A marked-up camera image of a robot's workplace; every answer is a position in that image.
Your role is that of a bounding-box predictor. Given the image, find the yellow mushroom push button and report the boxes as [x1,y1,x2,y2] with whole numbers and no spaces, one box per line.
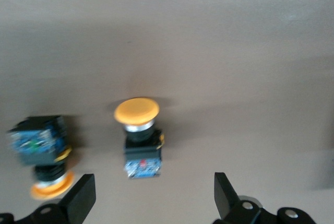
[113,96,165,180]
[5,115,76,201]

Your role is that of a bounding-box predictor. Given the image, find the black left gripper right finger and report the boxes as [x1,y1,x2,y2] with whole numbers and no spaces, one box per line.
[212,172,318,224]

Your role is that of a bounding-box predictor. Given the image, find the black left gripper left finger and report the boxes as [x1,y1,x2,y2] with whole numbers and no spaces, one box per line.
[0,173,97,224]

